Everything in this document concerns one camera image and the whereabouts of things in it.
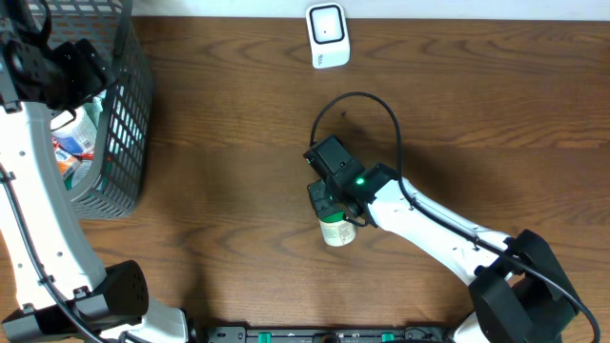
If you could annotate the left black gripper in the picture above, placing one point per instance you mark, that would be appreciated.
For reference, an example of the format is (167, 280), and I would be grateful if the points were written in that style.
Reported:
(88, 67)

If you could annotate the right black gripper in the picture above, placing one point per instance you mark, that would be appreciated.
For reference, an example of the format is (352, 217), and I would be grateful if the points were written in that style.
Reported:
(320, 207)

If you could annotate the green lid white jar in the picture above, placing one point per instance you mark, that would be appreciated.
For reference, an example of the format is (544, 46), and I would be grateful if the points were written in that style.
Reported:
(337, 231)

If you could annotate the mint green wipes pack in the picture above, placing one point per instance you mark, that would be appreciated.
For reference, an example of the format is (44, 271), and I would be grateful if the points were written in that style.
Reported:
(96, 109)

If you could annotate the white tub blue label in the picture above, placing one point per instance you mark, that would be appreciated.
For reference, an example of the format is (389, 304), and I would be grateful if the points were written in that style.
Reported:
(74, 131)

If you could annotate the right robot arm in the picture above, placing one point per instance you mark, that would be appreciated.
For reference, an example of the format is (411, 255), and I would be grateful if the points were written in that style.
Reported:
(519, 290)

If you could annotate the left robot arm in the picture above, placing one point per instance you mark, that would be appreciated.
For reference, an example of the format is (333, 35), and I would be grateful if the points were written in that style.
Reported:
(63, 289)

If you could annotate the white barcode scanner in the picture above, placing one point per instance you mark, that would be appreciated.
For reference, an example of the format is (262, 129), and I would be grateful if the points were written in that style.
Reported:
(328, 35)

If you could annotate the grey plastic mesh basket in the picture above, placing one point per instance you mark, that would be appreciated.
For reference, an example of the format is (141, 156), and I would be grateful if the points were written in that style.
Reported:
(108, 186)

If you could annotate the orange snack packet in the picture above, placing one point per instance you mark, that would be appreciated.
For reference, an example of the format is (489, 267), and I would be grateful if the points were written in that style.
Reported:
(67, 164)

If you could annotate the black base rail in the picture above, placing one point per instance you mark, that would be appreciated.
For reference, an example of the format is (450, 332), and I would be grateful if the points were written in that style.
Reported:
(234, 334)

